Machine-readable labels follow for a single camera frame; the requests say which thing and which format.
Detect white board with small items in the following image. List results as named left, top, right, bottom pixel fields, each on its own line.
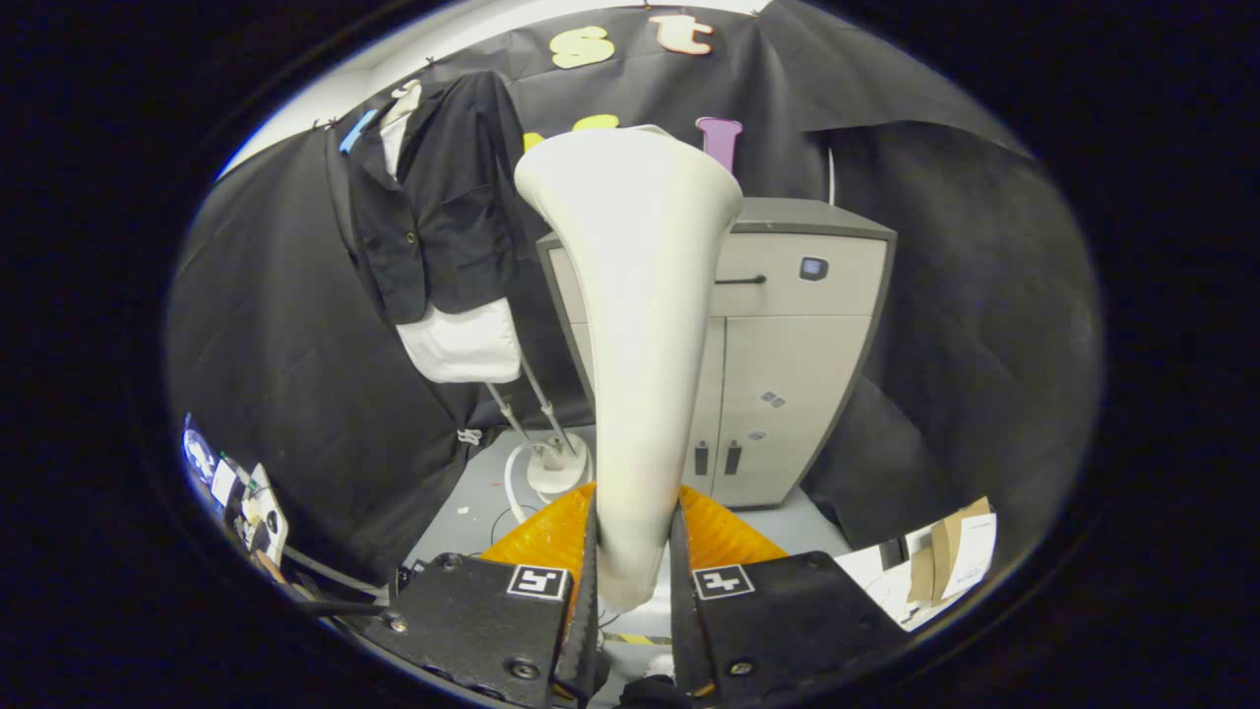
left=182, top=414, right=291, bottom=567

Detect black backdrop cloth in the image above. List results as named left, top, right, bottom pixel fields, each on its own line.
left=165, top=0, right=1103, bottom=582

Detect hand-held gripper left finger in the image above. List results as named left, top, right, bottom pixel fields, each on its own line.
left=359, top=483, right=599, bottom=709

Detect white paper sheets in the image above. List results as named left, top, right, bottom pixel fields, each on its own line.
left=837, top=547, right=936, bottom=631

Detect grey cabinet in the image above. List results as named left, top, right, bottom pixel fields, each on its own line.
left=536, top=197, right=899, bottom=510

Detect thick black cable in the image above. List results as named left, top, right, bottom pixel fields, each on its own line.
left=283, top=547, right=390, bottom=617

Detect white stand with poles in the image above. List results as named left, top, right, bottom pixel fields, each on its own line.
left=485, top=354, right=594, bottom=523

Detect black suit jacket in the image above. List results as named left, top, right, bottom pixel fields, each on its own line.
left=335, top=71, right=533, bottom=326

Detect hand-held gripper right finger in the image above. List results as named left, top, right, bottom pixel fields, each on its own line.
left=672, top=483, right=905, bottom=709

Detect white garment steamer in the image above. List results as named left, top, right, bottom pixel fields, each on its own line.
left=514, top=125, right=745, bottom=612

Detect cardboard box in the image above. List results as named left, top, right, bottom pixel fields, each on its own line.
left=906, top=495, right=998, bottom=607

